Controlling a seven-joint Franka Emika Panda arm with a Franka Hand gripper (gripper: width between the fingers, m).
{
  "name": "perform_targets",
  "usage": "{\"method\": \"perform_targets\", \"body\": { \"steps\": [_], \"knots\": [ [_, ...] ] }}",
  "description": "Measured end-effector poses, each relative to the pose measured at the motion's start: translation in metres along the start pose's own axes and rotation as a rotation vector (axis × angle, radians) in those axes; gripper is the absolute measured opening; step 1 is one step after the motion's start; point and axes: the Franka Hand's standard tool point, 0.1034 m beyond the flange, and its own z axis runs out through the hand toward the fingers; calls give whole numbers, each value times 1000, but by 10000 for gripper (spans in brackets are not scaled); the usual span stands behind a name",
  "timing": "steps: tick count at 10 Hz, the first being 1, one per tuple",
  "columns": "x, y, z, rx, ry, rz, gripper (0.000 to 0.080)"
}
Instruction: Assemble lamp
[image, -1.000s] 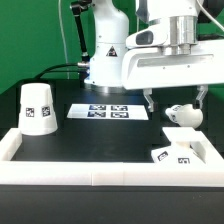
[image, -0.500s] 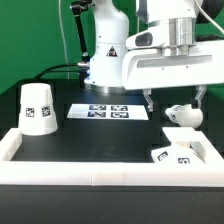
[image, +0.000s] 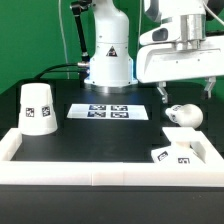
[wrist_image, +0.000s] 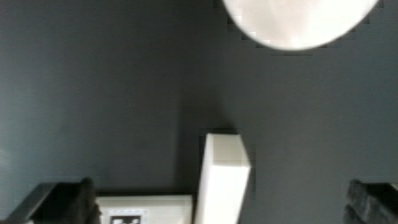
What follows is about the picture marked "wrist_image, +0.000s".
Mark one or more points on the white lamp base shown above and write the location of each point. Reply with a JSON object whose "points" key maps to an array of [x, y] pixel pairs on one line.
{"points": [[165, 209]]}

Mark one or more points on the white lamp bulb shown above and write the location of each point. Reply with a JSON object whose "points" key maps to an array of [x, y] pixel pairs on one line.
{"points": [[294, 25]]}

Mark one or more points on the white U-shaped fence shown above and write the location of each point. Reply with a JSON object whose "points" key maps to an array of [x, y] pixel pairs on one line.
{"points": [[225, 178]]}

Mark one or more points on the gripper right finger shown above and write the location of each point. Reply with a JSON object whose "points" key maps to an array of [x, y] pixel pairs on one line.
{"points": [[373, 207]]}

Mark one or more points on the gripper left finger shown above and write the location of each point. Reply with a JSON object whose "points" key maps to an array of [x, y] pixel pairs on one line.
{"points": [[60, 204]]}

